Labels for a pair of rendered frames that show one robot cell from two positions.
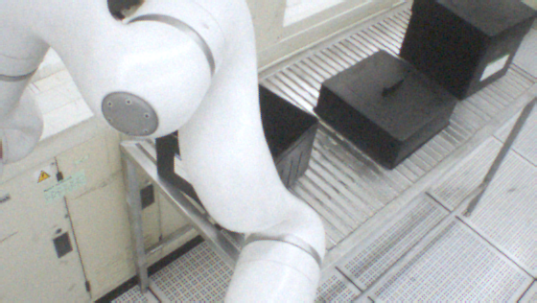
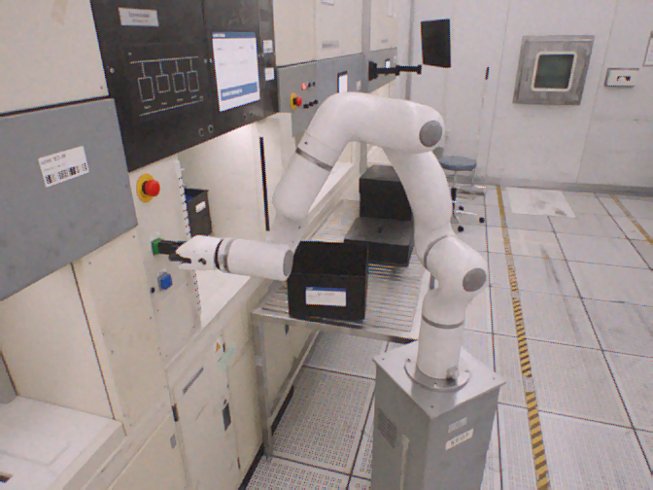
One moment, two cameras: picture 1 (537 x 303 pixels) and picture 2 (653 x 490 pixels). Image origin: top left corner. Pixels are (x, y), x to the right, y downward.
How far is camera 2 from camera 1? 0.83 m
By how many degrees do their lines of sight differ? 28
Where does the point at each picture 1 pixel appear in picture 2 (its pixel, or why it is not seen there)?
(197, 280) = (300, 432)
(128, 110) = (433, 128)
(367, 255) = not seen: hidden behind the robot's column
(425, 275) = not seen: hidden behind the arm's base
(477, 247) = not seen: hidden behind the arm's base
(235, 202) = (444, 196)
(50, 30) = (369, 122)
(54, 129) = (219, 307)
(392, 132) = (400, 243)
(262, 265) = (450, 245)
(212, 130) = (426, 164)
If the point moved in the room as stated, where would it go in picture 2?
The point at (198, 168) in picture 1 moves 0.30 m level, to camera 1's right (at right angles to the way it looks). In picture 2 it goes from (428, 183) to (527, 167)
